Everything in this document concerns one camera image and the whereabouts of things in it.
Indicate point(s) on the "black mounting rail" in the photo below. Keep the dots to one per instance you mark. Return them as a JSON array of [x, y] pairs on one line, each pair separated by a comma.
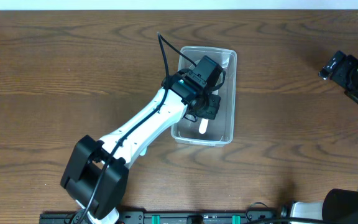
[[138, 217]]

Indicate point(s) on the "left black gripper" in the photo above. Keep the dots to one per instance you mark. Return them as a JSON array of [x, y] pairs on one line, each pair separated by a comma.
[[214, 107]]

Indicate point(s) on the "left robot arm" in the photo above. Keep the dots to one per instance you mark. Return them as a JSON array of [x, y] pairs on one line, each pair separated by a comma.
[[97, 172]]

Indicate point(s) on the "clear plastic container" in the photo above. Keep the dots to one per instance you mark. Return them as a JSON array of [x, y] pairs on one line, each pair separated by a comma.
[[220, 131]]

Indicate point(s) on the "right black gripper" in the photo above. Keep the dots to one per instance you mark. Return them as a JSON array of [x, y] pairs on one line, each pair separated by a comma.
[[353, 65]]

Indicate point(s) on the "white plastic fork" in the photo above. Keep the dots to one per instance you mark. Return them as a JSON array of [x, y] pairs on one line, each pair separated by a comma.
[[203, 126]]

